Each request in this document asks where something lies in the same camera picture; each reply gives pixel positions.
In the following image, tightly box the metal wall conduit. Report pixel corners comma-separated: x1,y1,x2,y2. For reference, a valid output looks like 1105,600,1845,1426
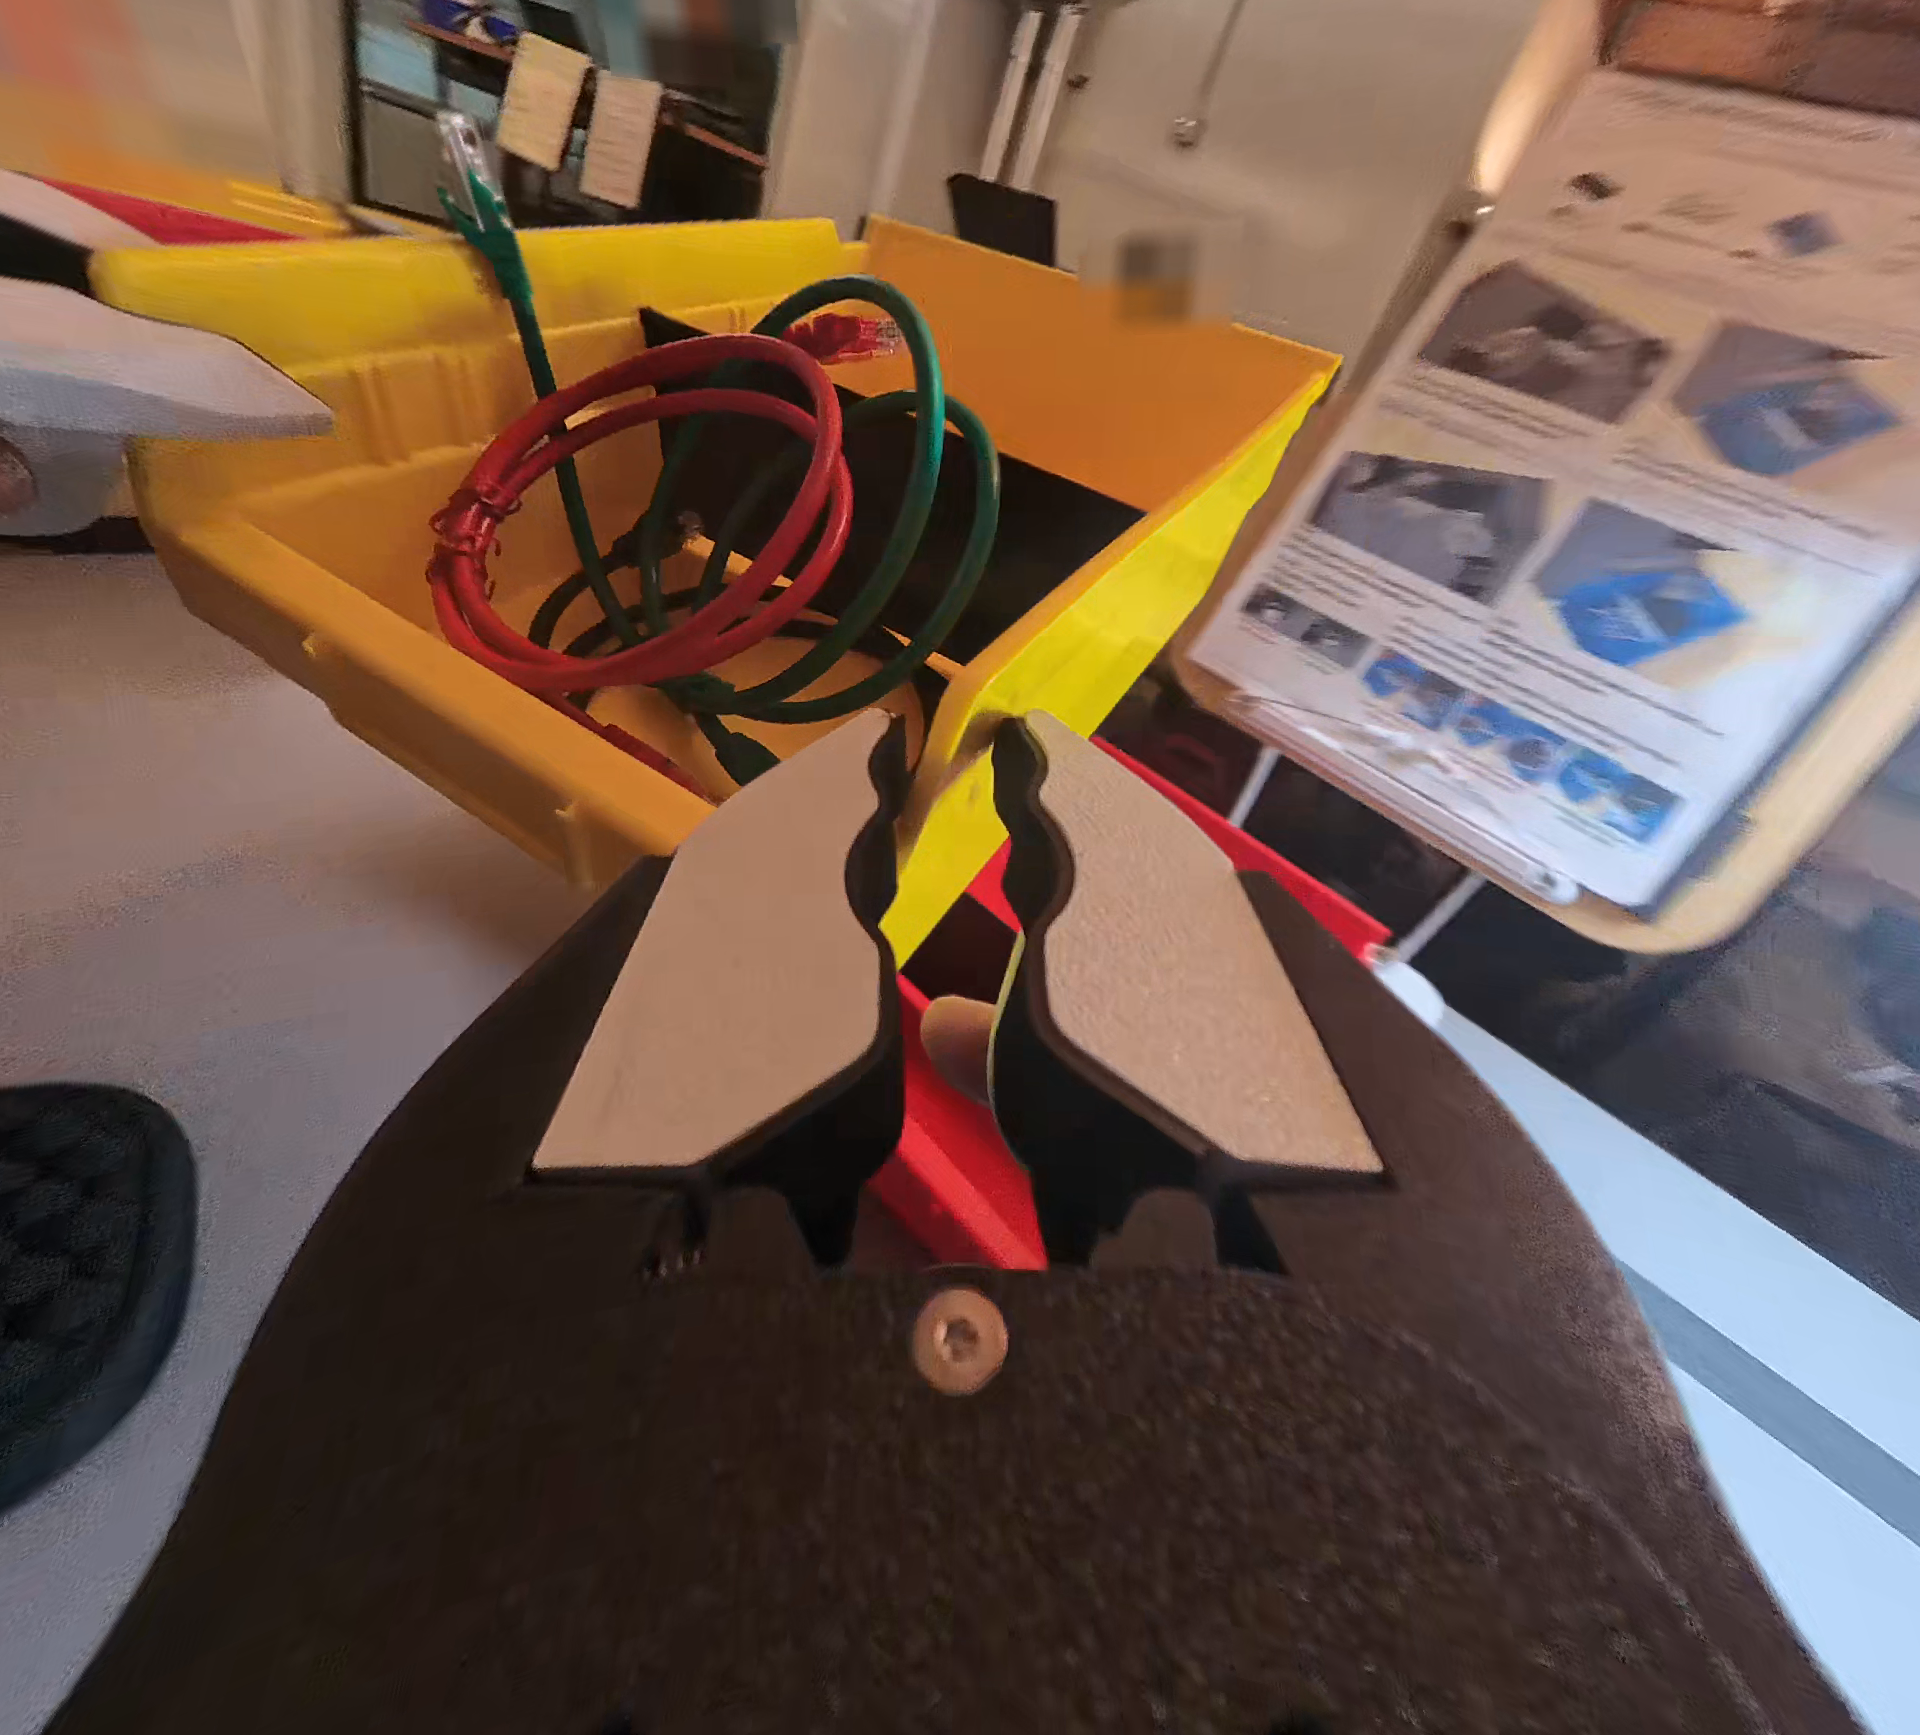
1178,0,1263,149

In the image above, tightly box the yellow plastic bin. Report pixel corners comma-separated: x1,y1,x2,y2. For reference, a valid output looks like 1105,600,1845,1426
90,211,1340,963

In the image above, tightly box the green ethernet cable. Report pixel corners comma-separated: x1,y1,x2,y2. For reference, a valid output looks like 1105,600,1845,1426
436,112,1003,784

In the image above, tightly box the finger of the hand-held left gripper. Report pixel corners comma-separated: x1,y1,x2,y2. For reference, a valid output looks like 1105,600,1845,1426
0,279,334,541
0,168,151,297

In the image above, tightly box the red plastic bin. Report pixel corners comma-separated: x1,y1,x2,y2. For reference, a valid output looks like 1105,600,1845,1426
44,174,1389,1273

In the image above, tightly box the instruction sheet on clipboard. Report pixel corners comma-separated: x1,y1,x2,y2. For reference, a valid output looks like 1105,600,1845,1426
1178,0,1920,957

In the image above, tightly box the red ethernet cable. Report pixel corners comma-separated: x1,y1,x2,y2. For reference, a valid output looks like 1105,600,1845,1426
426,317,910,702

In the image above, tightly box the black mesh pad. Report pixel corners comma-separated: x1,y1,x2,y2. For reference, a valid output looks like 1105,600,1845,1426
0,1082,202,1512

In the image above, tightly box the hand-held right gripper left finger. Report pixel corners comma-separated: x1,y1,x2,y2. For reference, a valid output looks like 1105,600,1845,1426
531,707,910,1270

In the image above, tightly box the hanging paper note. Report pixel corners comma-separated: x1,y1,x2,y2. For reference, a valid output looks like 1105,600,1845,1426
578,74,662,208
495,37,593,169

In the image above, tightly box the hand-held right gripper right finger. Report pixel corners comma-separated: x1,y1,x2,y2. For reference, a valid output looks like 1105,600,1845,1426
987,711,1386,1270

